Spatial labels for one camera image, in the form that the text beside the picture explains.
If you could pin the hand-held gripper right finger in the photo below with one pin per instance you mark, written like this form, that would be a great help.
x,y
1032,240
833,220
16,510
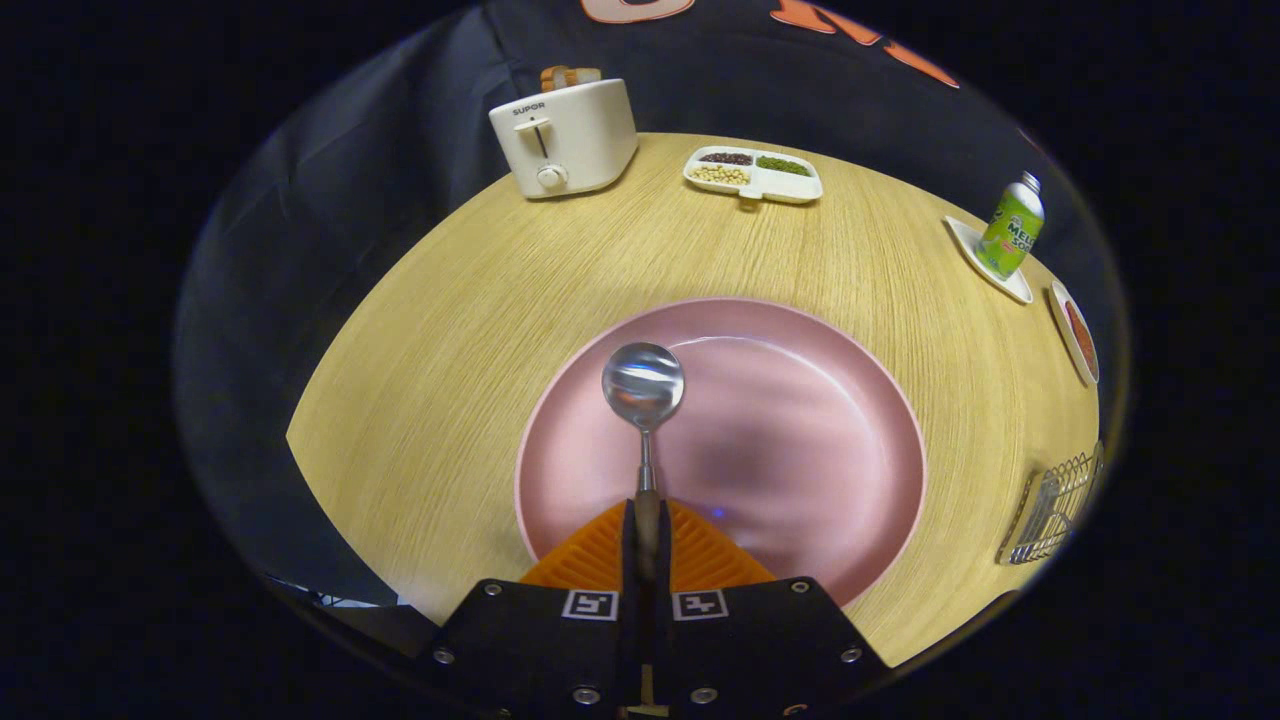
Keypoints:
x,y
750,640

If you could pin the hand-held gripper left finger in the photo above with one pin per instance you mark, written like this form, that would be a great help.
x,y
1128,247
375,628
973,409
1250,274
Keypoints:
x,y
540,640

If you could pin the pink round plate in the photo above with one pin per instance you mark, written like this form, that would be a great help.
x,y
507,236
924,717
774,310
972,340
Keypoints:
x,y
800,450

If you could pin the white oval food plate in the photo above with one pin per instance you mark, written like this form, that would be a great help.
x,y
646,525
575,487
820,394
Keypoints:
x,y
1062,325

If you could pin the brown steak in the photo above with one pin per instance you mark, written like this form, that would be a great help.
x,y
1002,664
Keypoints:
x,y
1082,340

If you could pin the white square coaster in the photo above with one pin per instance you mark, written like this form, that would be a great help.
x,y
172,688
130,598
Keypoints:
x,y
965,245

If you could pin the white divided dish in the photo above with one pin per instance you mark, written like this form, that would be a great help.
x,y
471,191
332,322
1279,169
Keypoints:
x,y
790,188

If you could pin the yellow soybeans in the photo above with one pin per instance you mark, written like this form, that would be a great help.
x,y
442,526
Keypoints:
x,y
719,175

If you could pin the green mung beans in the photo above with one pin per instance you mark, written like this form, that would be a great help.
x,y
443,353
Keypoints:
x,y
782,165

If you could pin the dark red beans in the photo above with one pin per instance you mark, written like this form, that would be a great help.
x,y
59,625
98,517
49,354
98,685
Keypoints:
x,y
726,158

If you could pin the green soda bottle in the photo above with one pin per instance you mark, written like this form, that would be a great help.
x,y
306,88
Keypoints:
x,y
1012,230

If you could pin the white toaster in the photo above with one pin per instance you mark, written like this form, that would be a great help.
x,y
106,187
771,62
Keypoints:
x,y
580,130

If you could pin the brown toast slice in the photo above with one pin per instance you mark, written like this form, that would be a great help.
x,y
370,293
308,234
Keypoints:
x,y
586,76
555,78

